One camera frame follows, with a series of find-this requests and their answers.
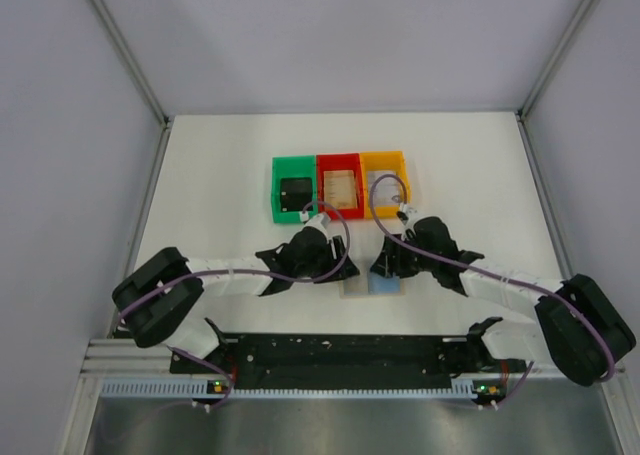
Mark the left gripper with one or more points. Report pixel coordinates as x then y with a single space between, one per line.
338 257

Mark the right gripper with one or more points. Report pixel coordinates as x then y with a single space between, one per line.
395 259

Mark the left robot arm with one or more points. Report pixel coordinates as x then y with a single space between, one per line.
170 299

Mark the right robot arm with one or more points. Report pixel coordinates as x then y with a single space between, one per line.
570 324

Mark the black cards stack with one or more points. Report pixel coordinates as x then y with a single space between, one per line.
295 193

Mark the silver cards stack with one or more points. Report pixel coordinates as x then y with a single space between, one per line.
388 192

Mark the green plastic bin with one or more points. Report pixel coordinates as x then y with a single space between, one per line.
290 166

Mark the red plastic bin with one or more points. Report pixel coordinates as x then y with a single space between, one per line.
344 161

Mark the yellow plastic bin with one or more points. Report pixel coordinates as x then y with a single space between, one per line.
385 160

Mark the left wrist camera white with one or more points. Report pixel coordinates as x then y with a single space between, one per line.
319 221

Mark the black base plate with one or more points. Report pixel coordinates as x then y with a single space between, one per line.
311 361

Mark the grey slotted cable duct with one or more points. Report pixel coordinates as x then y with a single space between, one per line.
213 388

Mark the left aluminium frame post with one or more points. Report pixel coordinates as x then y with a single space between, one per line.
128 60

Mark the aluminium frame post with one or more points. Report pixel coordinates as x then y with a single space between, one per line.
128 60
554 61

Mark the right aluminium frame post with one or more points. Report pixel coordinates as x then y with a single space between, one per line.
554 61

